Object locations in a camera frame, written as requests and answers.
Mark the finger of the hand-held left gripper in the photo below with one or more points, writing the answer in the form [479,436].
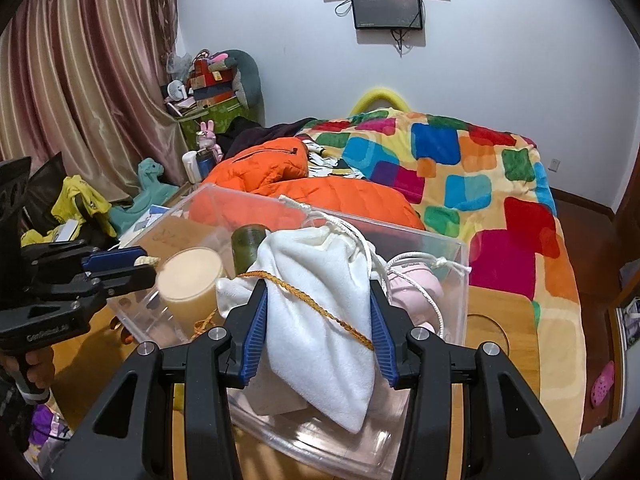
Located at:
[115,257]
[130,277]

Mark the person's left hand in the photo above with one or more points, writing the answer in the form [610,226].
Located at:
[41,370]

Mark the small white fan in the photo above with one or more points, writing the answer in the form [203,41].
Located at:
[177,91]

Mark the colourful patchwork blanket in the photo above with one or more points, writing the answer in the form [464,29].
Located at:
[450,150]

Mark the clear plastic bin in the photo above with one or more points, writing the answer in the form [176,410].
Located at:
[325,447]

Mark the yellow cloth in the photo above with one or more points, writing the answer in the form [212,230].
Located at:
[85,200]

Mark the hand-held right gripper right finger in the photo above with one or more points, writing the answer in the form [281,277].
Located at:
[380,330]

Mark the pink clog shoe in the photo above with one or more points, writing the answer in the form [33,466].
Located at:
[602,385]

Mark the black white patterned cloth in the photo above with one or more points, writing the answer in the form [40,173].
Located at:
[330,160]

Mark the white bottle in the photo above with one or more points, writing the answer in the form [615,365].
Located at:
[191,167]

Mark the pink satin curtain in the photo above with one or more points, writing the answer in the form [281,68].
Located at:
[90,60]

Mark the stack of red boxes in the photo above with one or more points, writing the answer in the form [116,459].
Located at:
[210,77]

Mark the teal dinosaur toy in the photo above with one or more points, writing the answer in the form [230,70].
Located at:
[147,180]

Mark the wooden desktop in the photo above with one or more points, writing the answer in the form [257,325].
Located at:
[500,300]

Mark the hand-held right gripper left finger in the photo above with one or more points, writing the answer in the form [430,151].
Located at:
[257,330]

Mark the orange down jacket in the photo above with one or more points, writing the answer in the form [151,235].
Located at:
[270,165]

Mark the small black wall monitor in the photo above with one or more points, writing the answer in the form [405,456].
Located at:
[387,7]

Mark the dark purple garment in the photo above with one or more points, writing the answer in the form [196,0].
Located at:
[250,135]

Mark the cream candle jar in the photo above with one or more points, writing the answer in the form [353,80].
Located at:
[187,280]

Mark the green spray bottle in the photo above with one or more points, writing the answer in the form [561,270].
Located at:
[247,250]

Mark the white wall outlet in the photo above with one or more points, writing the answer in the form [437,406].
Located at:
[554,164]

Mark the pink rabbit toy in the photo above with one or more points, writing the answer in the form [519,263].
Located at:
[207,137]

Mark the blue bottle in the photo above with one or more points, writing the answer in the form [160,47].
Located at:
[205,167]

